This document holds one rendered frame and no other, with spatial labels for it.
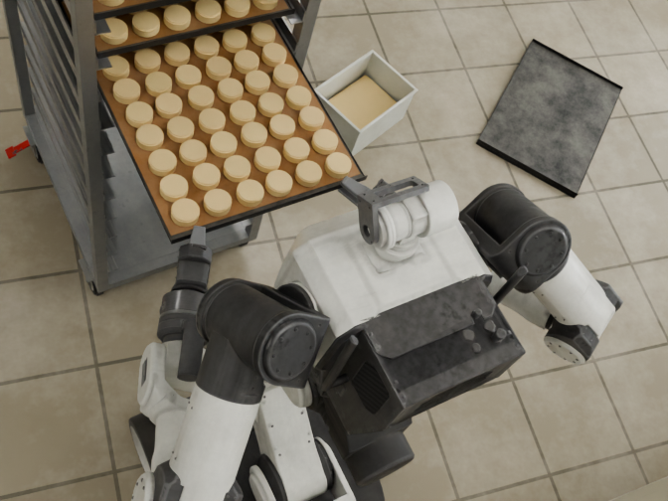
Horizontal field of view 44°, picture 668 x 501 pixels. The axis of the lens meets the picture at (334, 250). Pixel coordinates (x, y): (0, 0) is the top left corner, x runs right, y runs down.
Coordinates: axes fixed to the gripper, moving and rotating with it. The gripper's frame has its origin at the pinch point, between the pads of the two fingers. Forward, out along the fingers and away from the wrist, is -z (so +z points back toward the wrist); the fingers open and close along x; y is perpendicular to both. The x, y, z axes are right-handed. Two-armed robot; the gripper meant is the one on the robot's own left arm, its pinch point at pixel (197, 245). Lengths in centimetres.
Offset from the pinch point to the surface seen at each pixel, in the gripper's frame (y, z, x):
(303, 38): -15, -50, 3
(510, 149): -105, -108, -94
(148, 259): 13, -37, -81
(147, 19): 14.8, -40.0, 10.4
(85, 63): 23.5, -27.1, 10.6
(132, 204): 20, -54, -81
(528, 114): -113, -125, -94
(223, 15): 1.3, -46.4, 8.4
